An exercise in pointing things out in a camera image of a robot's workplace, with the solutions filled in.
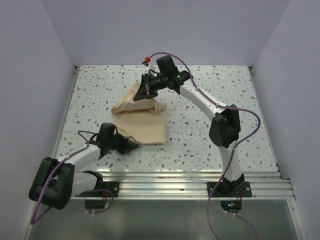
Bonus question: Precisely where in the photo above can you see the black mounting plate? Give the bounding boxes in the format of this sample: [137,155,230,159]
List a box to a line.
[76,181,120,198]
[211,181,253,198]

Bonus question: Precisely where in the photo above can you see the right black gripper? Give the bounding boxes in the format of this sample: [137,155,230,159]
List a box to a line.
[134,73,168,102]

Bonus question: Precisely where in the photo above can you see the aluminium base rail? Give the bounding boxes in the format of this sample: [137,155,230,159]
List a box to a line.
[32,171,296,201]

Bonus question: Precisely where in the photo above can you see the beige cloth mat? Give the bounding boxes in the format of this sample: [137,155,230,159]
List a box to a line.
[111,82,167,145]

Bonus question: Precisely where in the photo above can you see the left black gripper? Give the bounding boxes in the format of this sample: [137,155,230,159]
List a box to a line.
[107,131,139,155]

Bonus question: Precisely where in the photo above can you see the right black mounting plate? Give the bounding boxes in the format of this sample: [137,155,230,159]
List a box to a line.
[211,181,253,198]

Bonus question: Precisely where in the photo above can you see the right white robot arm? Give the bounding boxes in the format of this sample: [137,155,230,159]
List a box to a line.
[133,55,245,197]

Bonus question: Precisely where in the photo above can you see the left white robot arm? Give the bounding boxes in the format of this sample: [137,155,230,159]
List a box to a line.
[28,123,140,210]

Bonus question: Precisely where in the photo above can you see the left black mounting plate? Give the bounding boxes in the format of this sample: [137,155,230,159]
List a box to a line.
[76,181,120,198]

